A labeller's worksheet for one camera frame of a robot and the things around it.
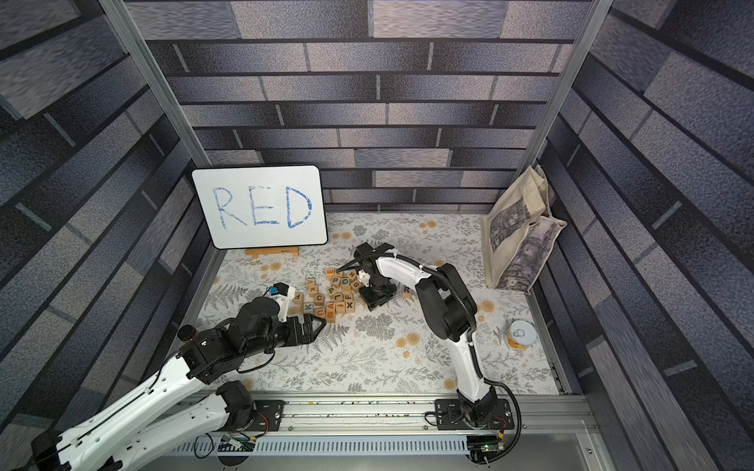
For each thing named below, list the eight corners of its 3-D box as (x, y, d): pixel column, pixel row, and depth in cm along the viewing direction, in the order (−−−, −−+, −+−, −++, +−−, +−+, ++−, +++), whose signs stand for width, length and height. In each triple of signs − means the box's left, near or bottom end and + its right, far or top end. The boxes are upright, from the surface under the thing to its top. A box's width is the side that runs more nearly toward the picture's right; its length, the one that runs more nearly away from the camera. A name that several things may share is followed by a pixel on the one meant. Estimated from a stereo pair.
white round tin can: (507, 350, 86) (515, 343, 81) (501, 328, 91) (508, 320, 86) (532, 350, 86) (541, 343, 81) (524, 328, 91) (533, 320, 86)
